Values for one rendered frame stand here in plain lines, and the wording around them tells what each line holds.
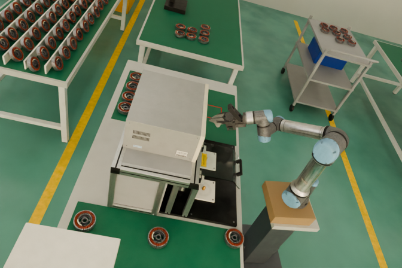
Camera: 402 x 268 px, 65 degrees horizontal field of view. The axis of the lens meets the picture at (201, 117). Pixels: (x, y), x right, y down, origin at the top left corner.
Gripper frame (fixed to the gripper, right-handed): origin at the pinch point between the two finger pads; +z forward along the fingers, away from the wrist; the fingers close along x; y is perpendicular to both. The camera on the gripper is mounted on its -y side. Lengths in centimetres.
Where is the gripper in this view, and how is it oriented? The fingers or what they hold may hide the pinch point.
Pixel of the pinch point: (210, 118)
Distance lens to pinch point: 186.1
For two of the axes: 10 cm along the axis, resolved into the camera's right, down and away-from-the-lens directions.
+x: 0.6, -6.7, 7.4
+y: 1.8, 7.3, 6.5
